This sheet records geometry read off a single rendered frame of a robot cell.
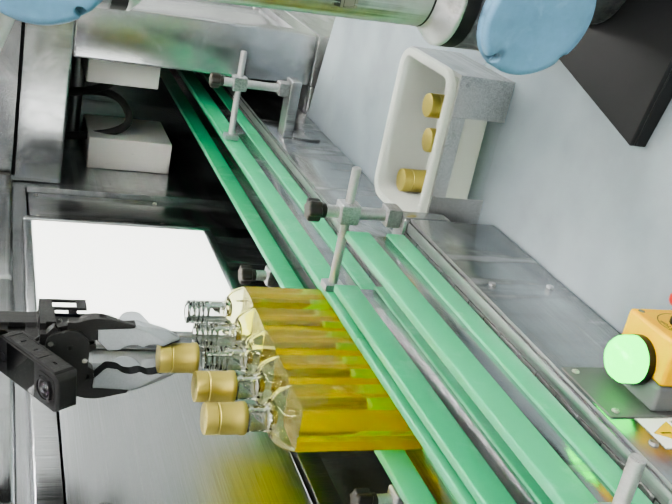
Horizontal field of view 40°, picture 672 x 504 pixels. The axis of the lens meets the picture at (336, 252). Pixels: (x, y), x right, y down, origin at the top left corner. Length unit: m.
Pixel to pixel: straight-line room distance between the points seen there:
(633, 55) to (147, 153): 1.32
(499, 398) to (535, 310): 0.18
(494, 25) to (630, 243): 0.31
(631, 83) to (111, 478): 0.70
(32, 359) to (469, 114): 0.62
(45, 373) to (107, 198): 1.03
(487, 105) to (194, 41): 0.85
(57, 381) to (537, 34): 0.56
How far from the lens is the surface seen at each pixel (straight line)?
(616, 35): 1.06
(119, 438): 1.17
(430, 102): 1.32
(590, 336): 1.00
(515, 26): 0.84
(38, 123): 1.96
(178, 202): 2.01
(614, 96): 1.04
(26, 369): 1.02
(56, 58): 1.92
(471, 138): 1.25
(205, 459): 1.15
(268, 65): 1.99
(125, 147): 2.11
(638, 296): 1.01
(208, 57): 1.96
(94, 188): 2.00
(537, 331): 0.97
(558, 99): 1.16
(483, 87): 1.23
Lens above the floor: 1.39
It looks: 21 degrees down
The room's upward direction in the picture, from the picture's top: 87 degrees counter-clockwise
